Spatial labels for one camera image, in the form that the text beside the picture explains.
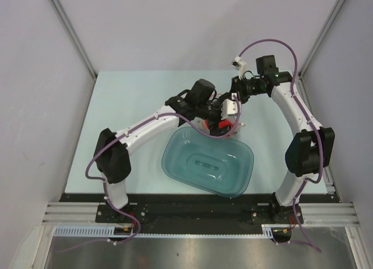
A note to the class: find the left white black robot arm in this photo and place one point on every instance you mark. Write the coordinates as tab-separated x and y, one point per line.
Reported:
114	149

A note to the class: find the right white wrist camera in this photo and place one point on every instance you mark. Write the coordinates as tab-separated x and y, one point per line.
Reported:
240	66

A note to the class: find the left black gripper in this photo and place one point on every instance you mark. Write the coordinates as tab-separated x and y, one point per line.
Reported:
214	130

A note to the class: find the aluminium corner post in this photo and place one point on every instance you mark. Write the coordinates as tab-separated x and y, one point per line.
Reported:
325	30
70	31

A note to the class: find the left aluminium corner post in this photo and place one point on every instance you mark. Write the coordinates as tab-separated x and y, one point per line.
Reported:
70	31

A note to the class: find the right aluminium corner post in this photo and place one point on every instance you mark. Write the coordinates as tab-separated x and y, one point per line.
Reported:
325	30

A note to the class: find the red toy apple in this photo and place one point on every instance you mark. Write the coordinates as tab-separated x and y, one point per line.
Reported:
218	128

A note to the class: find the blue transparent plastic tub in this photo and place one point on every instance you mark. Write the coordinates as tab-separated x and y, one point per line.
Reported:
219	166

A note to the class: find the clear orange zip top bag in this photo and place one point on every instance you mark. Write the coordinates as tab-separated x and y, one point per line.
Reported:
235	121

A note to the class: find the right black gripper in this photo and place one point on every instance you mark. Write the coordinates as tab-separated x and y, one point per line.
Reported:
237	87

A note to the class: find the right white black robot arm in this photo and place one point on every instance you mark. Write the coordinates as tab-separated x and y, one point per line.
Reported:
311	148

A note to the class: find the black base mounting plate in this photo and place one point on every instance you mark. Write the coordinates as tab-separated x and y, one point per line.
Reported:
213	227

